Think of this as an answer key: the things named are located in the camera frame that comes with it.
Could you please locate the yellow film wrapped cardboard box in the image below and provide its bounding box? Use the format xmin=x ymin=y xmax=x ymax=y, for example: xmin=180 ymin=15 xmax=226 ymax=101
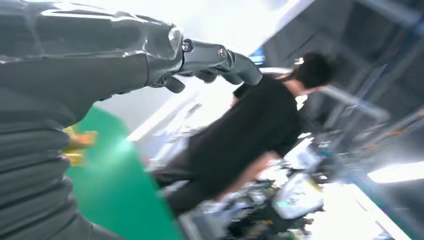
xmin=62 ymin=125 xmax=98 ymax=167

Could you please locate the standing person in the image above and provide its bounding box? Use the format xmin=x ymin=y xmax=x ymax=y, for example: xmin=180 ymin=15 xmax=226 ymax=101
xmin=150 ymin=52 xmax=336 ymax=219

